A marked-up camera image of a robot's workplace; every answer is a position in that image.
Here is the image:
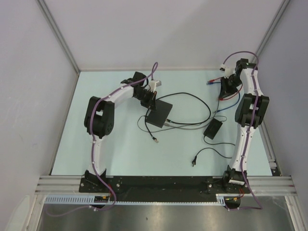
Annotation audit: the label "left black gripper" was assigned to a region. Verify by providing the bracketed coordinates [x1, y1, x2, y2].
[134, 89, 157, 112]

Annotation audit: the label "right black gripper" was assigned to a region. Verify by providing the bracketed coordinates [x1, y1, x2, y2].
[219, 76, 243, 100]

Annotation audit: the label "blue ethernet cable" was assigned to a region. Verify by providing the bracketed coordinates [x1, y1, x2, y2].
[206, 81, 241, 114]

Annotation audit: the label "red ethernet cable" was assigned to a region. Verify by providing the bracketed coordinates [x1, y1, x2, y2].
[207, 76, 243, 101]

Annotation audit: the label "black network switch box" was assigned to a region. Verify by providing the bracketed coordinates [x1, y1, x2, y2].
[145, 100, 173, 128]

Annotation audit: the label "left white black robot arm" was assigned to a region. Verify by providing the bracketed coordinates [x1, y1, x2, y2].
[84, 72, 161, 193]

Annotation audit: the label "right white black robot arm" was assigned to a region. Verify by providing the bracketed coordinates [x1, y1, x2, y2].
[218, 58, 270, 193]

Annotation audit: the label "black power adapter brick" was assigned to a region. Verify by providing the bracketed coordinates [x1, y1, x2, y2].
[203, 118, 223, 140]

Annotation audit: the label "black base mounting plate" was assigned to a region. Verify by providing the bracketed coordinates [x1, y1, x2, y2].
[79, 175, 250, 203]

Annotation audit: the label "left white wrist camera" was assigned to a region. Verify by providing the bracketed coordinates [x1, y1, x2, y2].
[149, 80, 161, 92]

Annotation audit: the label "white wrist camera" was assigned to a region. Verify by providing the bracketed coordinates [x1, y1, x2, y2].
[219, 64, 233, 78]
[149, 80, 161, 92]

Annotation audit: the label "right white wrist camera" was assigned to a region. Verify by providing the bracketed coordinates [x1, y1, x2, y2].
[219, 64, 233, 78]

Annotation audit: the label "grey ethernet cable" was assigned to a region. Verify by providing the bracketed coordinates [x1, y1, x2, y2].
[165, 98, 221, 130]

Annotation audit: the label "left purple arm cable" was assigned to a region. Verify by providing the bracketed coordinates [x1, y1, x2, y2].
[45, 62, 159, 217]

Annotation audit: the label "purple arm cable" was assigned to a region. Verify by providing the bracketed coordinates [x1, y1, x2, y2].
[45, 62, 159, 217]
[222, 50, 263, 210]

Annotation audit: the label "thin black switch cable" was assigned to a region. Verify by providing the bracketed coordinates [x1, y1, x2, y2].
[137, 108, 160, 144]

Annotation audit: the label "black power adapter cord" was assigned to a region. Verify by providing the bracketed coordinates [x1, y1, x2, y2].
[191, 115, 238, 167]

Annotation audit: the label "right aluminium side rail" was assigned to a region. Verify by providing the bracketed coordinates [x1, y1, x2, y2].
[243, 69, 281, 176]

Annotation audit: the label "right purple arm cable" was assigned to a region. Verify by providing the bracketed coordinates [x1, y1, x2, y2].
[222, 50, 263, 210]

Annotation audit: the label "aluminium front frame rail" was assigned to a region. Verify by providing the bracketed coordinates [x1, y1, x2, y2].
[35, 176, 297, 196]

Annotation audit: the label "grey slotted cable duct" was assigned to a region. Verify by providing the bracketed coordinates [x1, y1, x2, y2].
[44, 194, 228, 206]

